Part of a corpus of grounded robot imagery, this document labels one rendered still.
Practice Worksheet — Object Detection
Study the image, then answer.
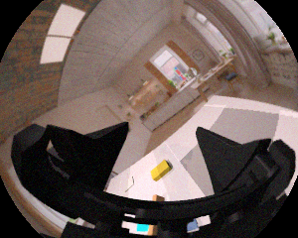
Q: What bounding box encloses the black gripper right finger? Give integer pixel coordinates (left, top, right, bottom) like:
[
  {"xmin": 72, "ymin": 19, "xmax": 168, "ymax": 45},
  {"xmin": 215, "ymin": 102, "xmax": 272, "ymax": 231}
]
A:
[{"xmin": 196, "ymin": 126, "xmax": 271, "ymax": 194}]

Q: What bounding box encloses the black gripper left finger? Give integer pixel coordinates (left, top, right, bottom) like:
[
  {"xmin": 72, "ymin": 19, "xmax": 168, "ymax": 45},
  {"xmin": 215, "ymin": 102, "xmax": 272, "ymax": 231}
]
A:
[{"xmin": 47, "ymin": 122, "xmax": 128, "ymax": 190}]

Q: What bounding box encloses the brown rectangular bar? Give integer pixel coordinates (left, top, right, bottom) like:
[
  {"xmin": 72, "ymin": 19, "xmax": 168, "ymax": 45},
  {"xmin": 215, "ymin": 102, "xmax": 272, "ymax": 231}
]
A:
[{"xmin": 148, "ymin": 194, "xmax": 165, "ymax": 235}]

